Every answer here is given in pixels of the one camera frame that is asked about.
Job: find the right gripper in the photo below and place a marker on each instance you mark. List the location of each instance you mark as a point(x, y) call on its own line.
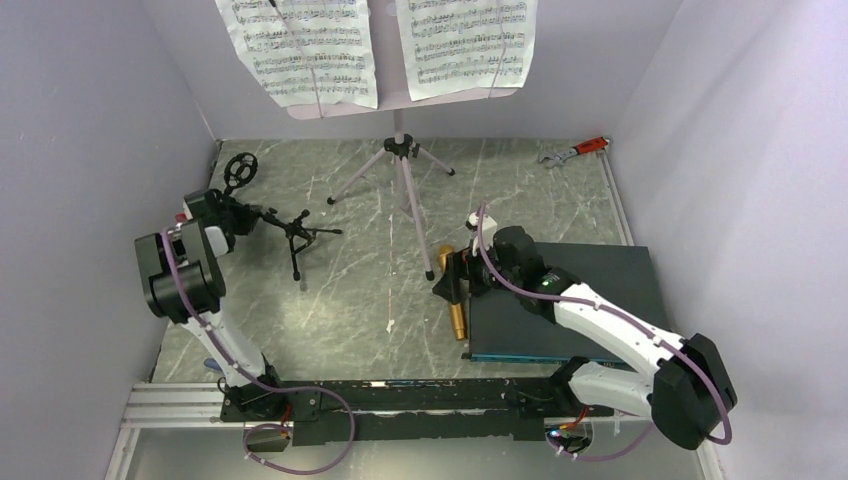
point(449, 285)

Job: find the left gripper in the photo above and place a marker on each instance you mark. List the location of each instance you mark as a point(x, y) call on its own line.
point(249, 216)

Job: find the gold microphone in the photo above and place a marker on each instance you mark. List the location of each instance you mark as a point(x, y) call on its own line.
point(456, 312)

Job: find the black microphone stand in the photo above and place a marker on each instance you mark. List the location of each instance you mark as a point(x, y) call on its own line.
point(240, 170)

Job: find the sheet music page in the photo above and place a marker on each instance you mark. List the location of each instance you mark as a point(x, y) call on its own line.
point(450, 46)
point(305, 52)

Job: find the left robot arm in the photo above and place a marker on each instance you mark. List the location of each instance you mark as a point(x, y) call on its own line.
point(182, 281)

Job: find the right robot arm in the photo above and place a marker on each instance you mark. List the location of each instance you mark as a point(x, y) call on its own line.
point(680, 384)

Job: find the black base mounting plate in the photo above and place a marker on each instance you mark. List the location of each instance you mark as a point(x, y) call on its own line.
point(339, 427)

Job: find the blue pen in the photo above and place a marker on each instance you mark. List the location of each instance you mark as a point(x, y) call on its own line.
point(211, 364)

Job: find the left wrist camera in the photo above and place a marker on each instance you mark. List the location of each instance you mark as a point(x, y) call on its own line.
point(183, 215)

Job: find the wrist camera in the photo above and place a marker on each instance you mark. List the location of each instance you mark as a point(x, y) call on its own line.
point(482, 228)
point(183, 215)

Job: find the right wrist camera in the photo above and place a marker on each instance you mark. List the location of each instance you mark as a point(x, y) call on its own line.
point(482, 228)

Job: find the orange handled adjustable wrench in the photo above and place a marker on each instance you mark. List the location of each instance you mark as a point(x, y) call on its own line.
point(557, 159)

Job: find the aluminium frame rail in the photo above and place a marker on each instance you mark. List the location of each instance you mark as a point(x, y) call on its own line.
point(207, 404)

